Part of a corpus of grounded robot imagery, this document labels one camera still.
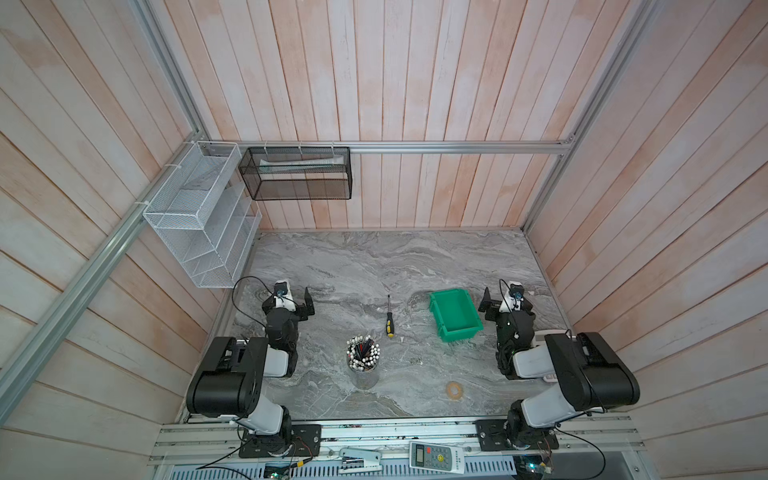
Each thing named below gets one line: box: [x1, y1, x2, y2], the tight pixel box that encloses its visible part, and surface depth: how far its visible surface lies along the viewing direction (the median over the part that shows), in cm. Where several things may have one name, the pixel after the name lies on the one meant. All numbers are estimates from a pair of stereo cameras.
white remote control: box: [409, 441, 465, 474], surface depth 71 cm
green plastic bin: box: [429, 289, 484, 342], surface depth 94 cm
